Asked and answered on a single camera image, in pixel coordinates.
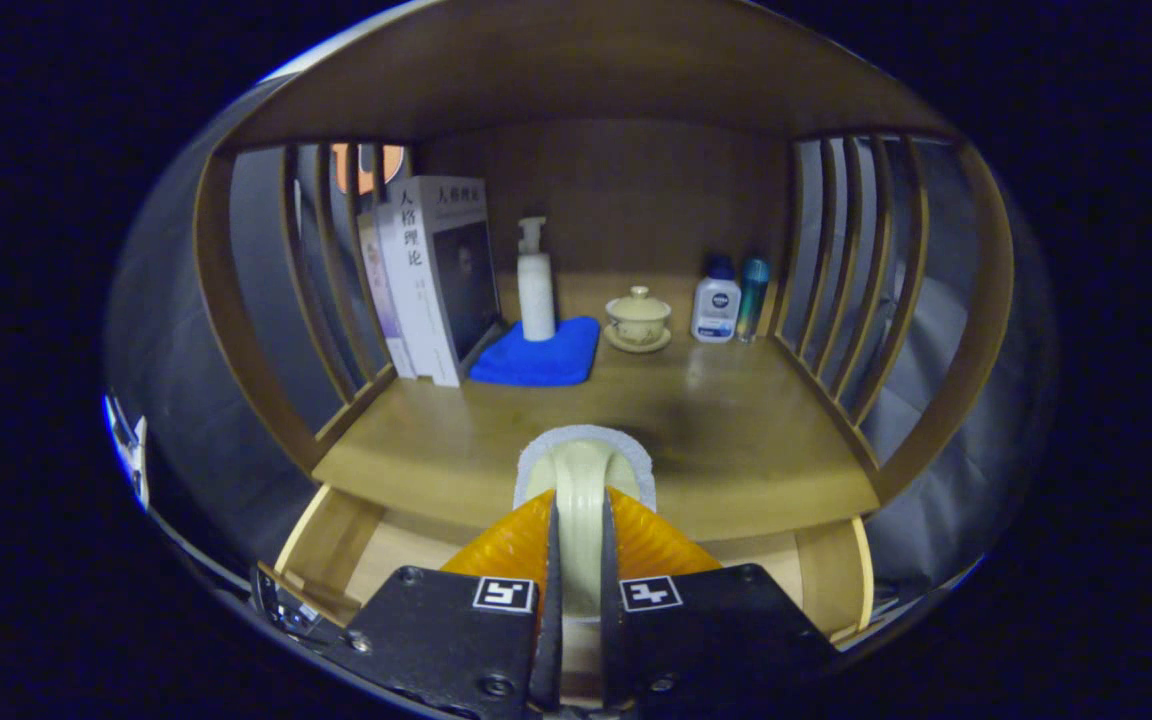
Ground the wooden cabinet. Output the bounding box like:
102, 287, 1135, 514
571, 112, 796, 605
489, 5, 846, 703
191, 0, 1017, 546

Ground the white book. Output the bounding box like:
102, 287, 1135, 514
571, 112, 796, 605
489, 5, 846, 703
376, 176, 503, 388

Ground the white pump bottle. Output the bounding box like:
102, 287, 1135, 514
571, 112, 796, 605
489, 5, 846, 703
517, 217, 557, 343

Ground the white stand table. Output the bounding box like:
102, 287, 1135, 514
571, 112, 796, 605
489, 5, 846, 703
104, 392, 150, 509

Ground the purple book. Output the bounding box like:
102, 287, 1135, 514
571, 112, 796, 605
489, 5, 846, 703
356, 205, 419, 381

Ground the wooden countertop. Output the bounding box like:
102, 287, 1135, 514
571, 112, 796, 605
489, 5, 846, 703
311, 272, 882, 543

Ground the wooden drawer with black knob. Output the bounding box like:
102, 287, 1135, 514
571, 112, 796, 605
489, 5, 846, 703
274, 483, 877, 706

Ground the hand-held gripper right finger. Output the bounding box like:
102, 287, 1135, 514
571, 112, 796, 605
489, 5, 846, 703
599, 487, 842, 720

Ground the white bottle with blue cap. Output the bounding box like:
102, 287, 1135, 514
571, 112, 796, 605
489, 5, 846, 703
691, 257, 743, 345

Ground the blue cloth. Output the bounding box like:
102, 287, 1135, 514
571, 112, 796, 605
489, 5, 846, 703
468, 316, 602, 388

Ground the teal bottle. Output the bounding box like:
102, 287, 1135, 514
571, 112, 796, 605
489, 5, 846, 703
736, 257, 771, 344

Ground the black power strip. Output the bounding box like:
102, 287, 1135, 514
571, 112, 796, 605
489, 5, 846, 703
251, 565, 337, 641

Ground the grey sponge with cream handle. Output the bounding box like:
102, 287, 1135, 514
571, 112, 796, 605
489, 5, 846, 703
513, 424, 658, 619

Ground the cream lidded teacup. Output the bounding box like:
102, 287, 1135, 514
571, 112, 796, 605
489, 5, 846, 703
603, 286, 674, 354

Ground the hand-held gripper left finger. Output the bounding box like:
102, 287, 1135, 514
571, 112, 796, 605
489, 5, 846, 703
321, 488, 565, 720

